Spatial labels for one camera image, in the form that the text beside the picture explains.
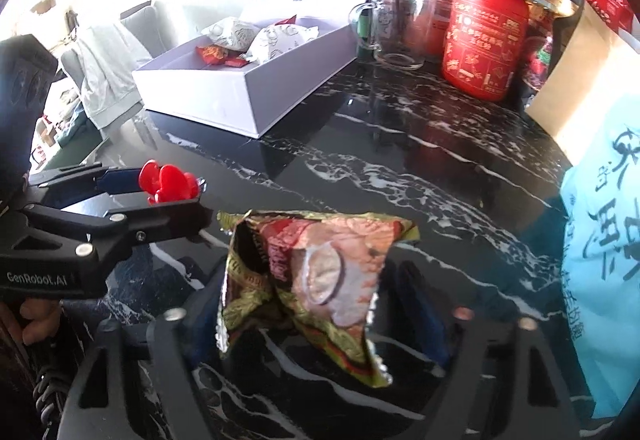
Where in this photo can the foil snack wrapper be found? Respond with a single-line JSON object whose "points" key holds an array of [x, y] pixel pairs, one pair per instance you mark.
{"points": [[310, 270]]}

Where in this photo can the red candy packet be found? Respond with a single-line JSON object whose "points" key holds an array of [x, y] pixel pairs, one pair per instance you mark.
{"points": [[212, 54]]}

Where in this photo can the brown paper bag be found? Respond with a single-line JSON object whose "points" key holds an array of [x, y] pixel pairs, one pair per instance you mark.
{"points": [[590, 80]]}

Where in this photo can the pile of clothes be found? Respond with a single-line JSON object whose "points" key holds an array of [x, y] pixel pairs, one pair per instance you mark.
{"points": [[65, 120]]}

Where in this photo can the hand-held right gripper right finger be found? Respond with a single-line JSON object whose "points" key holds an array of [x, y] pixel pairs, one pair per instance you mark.
{"points": [[435, 335]]}

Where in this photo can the white gift box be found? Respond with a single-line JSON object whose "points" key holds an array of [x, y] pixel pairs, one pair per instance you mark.
{"points": [[200, 95]]}

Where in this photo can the red ketchup packet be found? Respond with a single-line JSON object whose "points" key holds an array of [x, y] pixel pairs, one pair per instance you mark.
{"points": [[237, 62]]}

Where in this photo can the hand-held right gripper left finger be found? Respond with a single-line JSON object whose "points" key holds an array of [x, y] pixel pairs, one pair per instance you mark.
{"points": [[197, 335]]}

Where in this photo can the clear drinking glass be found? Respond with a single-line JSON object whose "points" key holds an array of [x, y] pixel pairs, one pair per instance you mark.
{"points": [[415, 35]]}

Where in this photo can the red tin canister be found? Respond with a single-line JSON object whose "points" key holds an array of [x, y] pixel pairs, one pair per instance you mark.
{"points": [[482, 40]]}

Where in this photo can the grey garment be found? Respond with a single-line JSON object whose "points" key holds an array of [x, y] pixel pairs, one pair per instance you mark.
{"points": [[110, 70]]}

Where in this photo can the red heart-shaped toy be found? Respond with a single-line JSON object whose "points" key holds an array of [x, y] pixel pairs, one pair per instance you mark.
{"points": [[167, 182]]}

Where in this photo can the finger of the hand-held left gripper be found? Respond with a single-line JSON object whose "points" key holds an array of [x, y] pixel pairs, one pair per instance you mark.
{"points": [[120, 181], [165, 220]]}

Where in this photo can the light blue plastic bag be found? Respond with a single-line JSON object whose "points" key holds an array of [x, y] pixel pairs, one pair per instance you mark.
{"points": [[610, 220]]}

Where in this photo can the person's left hand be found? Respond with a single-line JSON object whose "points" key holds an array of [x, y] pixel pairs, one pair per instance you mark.
{"points": [[40, 320]]}

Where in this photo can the white printed bread packet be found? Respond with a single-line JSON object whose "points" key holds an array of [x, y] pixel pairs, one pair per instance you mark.
{"points": [[232, 34], [280, 43]]}

